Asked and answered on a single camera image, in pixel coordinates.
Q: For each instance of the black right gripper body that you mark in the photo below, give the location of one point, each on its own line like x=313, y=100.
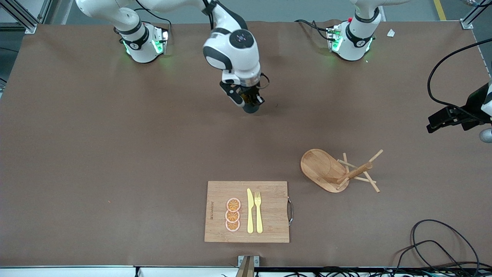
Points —
x=250, y=97

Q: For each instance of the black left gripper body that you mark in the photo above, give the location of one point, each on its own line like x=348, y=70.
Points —
x=475, y=105

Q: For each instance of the teal ribbed cup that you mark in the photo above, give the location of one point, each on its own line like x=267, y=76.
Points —
x=250, y=109

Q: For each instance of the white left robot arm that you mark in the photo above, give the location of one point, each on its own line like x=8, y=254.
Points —
x=355, y=38

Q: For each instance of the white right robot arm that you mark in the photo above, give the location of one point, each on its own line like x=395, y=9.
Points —
x=234, y=50

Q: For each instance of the wooden mug rack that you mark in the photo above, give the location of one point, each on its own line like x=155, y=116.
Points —
x=321, y=169

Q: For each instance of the white paper scrap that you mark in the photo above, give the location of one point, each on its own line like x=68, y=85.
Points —
x=391, y=33

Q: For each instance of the orange slice toy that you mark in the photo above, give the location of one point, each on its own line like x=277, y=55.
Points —
x=232, y=216
x=233, y=204
x=232, y=226

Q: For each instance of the yellow plastic knife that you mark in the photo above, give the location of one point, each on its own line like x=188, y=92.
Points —
x=250, y=215

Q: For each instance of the yellow plastic fork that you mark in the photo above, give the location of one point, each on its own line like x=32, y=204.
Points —
x=258, y=217

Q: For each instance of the aluminium frame post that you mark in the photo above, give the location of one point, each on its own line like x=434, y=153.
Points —
x=471, y=19
x=23, y=17

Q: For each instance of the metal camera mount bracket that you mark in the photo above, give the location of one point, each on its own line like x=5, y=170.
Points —
x=248, y=263

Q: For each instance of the white table edge rail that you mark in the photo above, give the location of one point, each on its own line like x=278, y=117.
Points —
x=77, y=271

